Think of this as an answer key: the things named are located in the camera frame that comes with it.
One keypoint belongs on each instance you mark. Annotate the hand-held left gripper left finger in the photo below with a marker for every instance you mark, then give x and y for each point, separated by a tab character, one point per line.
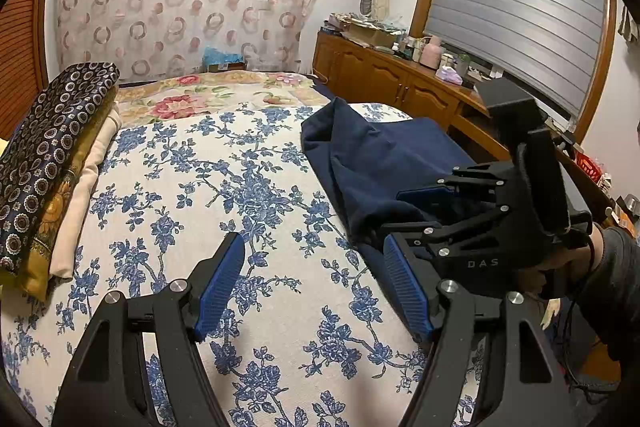
222	277

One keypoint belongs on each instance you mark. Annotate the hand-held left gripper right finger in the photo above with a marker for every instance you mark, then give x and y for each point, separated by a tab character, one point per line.
405	287

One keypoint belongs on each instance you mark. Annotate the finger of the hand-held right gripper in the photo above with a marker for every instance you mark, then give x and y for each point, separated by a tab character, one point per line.
425	196
450	232

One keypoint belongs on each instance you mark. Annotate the navy printed t-shirt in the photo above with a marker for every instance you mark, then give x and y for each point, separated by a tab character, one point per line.
370	152

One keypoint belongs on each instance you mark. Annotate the person's right hand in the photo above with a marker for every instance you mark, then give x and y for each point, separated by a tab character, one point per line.
580	259

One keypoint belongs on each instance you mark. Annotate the red basket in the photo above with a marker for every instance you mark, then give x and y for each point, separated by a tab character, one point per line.
589	164

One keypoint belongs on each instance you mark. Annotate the blue floral bed sheet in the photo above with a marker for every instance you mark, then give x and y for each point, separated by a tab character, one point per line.
200	187

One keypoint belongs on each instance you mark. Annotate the light purple packet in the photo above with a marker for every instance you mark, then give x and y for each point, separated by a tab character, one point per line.
450	76

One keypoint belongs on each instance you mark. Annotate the wooden cabinet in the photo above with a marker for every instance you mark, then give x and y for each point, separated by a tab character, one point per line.
380	72

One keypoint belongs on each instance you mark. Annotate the pink bottle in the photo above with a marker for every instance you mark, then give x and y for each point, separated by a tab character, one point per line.
431	53

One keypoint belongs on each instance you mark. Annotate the cream folded cloth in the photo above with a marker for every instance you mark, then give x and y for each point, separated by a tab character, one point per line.
80	207

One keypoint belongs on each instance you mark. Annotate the pink floral blanket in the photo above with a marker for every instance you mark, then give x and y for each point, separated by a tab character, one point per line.
200	99

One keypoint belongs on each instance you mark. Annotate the gold folded cloth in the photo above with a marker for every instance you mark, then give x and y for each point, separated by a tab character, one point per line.
47	227

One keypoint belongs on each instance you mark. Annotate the hanging grey cloth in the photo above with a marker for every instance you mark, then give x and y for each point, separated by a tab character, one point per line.
629	23

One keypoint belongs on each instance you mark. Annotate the small white fan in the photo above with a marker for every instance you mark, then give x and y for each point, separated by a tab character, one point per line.
367	4

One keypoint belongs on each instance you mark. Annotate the stack of folded blankets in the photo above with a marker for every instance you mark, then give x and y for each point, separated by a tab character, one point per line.
45	147

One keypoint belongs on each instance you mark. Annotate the blue plastic bag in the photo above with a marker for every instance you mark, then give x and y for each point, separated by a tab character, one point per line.
222	56

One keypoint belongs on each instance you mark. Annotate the wooden louvred door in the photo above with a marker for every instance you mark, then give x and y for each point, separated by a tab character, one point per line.
20	42

